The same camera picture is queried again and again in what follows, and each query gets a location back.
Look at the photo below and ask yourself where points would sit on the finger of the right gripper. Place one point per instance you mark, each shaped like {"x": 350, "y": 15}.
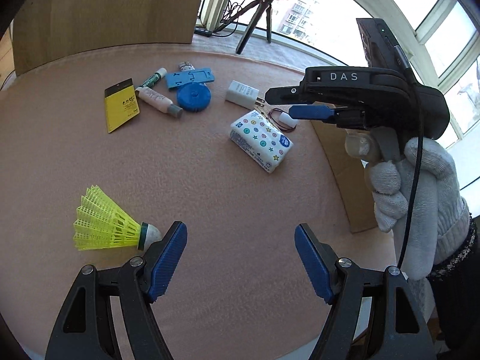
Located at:
{"x": 289, "y": 95}
{"x": 311, "y": 112}

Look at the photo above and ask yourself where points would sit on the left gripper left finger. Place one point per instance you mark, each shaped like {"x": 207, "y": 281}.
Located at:
{"x": 84, "y": 328}

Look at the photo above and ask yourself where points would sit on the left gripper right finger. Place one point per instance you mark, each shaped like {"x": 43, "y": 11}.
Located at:
{"x": 373, "y": 314}

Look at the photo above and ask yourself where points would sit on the patterned tissue pack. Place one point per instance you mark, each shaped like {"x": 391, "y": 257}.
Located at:
{"x": 260, "y": 140}

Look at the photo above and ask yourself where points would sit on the white power adapter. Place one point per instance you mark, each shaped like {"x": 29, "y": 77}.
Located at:
{"x": 243, "y": 95}

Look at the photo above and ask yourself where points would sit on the blue plastic phone stand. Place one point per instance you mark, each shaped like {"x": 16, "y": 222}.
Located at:
{"x": 178, "y": 79}

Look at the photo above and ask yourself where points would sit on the yellow plastic shuttlecock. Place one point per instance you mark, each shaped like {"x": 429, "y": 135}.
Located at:
{"x": 102, "y": 224}

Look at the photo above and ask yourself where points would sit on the blue round tape measure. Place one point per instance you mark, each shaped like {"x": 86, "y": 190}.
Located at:
{"x": 193, "y": 97}

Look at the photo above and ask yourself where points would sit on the silver patterned lighter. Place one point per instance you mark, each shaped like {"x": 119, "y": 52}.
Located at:
{"x": 186, "y": 66}

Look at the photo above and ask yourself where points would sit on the green white marker tube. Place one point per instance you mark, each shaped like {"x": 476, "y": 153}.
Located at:
{"x": 156, "y": 77}

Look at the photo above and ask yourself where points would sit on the pink cosmetic tube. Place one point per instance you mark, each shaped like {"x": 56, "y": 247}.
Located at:
{"x": 159, "y": 101}

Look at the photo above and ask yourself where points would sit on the yellow black card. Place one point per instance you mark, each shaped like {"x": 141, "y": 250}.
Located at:
{"x": 120, "y": 104}

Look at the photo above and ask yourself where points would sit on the right hand white glove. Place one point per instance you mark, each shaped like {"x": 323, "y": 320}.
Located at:
{"x": 416, "y": 196}

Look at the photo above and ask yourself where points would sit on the cardboard box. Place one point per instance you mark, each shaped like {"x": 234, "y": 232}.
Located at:
{"x": 349, "y": 176}

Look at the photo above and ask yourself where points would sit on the black tripod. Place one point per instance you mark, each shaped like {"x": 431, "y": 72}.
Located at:
{"x": 263, "y": 8}

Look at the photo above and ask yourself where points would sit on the light wooden board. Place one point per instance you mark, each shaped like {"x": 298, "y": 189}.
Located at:
{"x": 46, "y": 30}

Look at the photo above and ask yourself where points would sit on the black cable remote control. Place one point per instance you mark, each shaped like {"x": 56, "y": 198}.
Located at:
{"x": 203, "y": 32}

